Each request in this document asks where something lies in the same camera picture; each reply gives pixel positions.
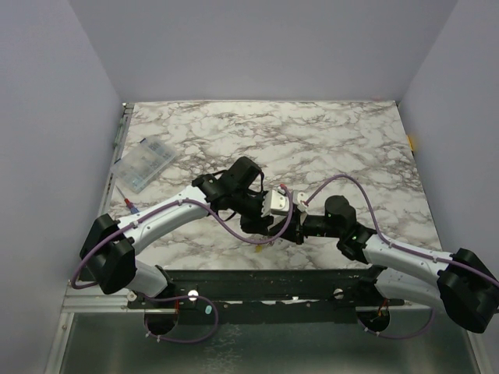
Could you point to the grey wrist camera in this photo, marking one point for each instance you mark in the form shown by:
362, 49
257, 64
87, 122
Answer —
275, 203
299, 200

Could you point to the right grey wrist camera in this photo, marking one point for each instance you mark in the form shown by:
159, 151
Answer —
299, 200

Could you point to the clear plastic screw box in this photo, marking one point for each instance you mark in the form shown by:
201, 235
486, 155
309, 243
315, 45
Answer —
143, 163

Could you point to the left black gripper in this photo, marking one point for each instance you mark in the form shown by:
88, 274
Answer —
257, 224

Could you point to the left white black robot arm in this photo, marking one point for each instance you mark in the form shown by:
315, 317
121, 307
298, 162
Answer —
112, 245

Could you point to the blue red screwdriver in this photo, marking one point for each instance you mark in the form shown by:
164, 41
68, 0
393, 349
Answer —
130, 206

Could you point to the black mounting base rail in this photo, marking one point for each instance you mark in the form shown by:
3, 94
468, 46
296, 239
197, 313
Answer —
283, 296

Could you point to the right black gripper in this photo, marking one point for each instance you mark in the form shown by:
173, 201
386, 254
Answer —
298, 231

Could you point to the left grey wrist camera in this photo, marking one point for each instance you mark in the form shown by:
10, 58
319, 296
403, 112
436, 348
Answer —
275, 203

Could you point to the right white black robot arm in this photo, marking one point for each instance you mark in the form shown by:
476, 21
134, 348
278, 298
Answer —
458, 283

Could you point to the silver key organiser with rings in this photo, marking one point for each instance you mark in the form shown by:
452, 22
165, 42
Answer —
259, 238

